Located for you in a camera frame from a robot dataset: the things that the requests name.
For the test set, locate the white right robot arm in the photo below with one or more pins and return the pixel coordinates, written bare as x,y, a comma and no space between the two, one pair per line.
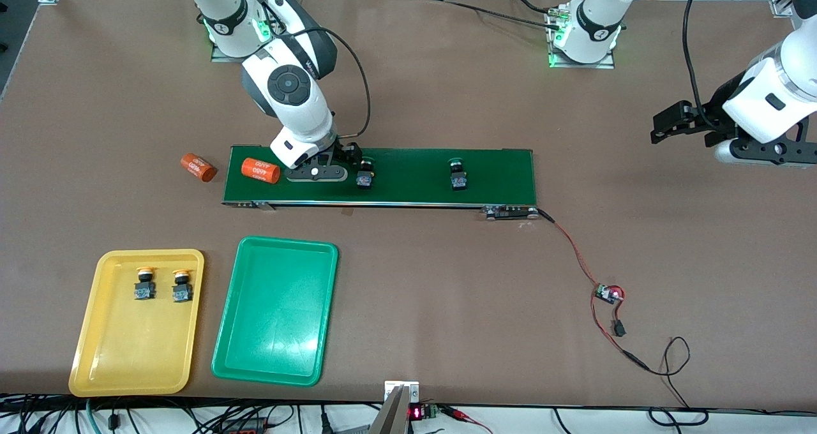
290,86

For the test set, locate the green push button switch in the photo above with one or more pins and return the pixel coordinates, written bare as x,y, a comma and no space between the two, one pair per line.
457,180
364,179

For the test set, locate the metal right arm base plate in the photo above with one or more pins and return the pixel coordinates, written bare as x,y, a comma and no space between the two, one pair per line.
220,58

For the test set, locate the red clip lead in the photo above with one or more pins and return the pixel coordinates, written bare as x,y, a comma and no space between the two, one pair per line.
456,413

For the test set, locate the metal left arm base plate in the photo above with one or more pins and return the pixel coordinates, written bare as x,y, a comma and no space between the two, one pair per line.
603,64

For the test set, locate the green conveyor belt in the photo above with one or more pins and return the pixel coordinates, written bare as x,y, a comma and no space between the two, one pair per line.
415,179

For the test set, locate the yellow plastic tray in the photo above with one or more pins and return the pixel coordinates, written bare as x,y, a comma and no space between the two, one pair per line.
137,344

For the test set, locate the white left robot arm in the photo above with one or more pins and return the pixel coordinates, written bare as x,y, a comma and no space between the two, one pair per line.
593,38

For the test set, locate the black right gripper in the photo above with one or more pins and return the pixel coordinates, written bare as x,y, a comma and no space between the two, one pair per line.
349,151

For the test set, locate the small red display module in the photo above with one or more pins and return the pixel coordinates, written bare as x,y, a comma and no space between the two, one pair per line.
416,413

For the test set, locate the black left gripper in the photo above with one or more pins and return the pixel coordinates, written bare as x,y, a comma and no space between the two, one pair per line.
720,106

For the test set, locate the small controller circuit board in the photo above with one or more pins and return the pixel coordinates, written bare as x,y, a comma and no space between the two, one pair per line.
606,292

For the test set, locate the grey metal camera post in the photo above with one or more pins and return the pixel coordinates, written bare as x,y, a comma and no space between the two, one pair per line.
390,415

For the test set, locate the yellow push button switch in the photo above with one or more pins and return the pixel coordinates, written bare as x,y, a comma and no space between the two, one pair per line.
182,293
145,291

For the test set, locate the green plastic tray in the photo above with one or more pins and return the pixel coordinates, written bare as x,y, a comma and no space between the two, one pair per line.
274,313

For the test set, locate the orange cylinder with white print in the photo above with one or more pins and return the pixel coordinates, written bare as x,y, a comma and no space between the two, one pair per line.
260,170
198,167

